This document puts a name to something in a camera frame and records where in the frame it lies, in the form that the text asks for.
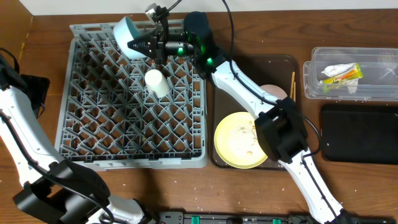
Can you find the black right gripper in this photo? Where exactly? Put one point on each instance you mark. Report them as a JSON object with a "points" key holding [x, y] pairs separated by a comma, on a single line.
{"points": [[158, 46]]}

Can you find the light blue bowl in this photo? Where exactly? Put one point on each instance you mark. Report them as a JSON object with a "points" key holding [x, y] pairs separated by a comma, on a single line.
{"points": [[125, 31]]}

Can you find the cream plastic cup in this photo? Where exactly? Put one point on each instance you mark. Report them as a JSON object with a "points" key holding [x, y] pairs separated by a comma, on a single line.
{"points": [[156, 83]]}

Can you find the yellow plate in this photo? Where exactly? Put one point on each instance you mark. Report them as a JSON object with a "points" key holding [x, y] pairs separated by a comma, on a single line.
{"points": [[236, 141]]}

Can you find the pink bowl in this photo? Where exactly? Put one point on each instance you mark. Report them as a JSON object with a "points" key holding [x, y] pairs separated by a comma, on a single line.
{"points": [[275, 90]]}

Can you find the white tissue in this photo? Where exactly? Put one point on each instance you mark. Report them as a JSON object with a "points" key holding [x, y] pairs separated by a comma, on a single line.
{"points": [[352, 86]]}

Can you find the yellow green snack wrapper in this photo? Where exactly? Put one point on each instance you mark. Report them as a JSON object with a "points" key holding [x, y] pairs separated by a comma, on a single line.
{"points": [[341, 73]]}

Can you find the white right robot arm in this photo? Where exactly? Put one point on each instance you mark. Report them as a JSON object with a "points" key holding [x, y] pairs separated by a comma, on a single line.
{"points": [[279, 125]]}

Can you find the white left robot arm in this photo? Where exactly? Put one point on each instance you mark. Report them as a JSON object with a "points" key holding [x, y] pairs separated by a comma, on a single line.
{"points": [[54, 190]]}

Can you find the gray dish rack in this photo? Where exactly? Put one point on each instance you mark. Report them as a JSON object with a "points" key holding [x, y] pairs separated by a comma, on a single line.
{"points": [[108, 119]]}

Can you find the dark brown tray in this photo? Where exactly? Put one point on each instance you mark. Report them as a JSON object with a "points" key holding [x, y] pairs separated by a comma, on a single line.
{"points": [[274, 69]]}

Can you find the clear plastic bin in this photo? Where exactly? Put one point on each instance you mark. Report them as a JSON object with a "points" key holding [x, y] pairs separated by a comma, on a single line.
{"points": [[378, 65]]}

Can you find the black plastic bin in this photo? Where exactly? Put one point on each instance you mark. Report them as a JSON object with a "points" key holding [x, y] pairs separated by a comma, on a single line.
{"points": [[359, 133]]}

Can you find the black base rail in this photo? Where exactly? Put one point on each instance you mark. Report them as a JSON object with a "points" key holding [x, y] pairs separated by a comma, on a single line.
{"points": [[195, 218]]}

